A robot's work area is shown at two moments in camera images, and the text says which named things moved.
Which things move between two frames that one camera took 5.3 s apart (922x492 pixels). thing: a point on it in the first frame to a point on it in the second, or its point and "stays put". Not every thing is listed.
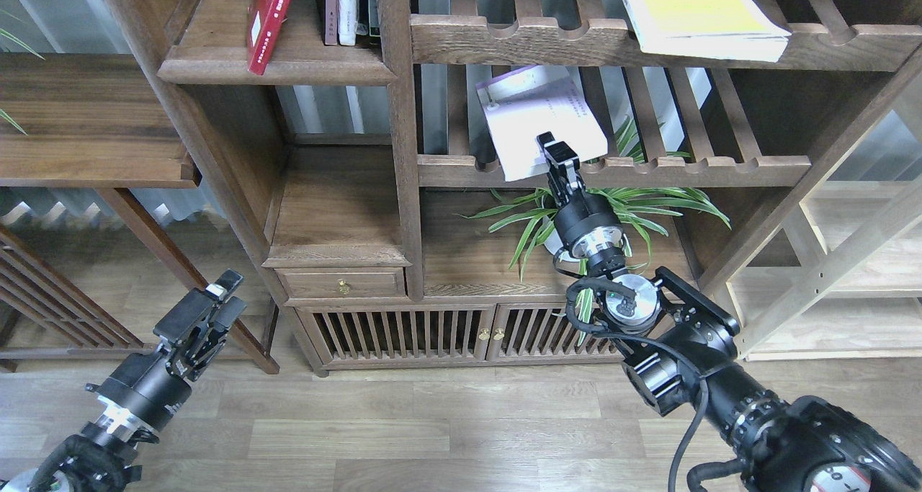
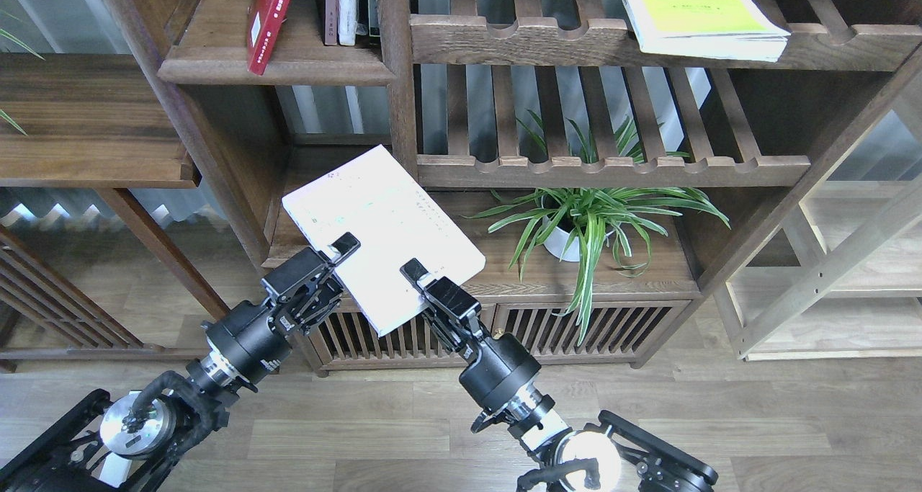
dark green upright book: (373, 6) stays put
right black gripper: (586, 222) to (503, 367)
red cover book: (267, 5) stays put
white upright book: (347, 8) stays put
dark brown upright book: (330, 10) stays put
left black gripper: (142, 393) to (247, 338)
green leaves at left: (13, 37) stays put
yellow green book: (706, 15) stays put
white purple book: (521, 104) to (371, 196)
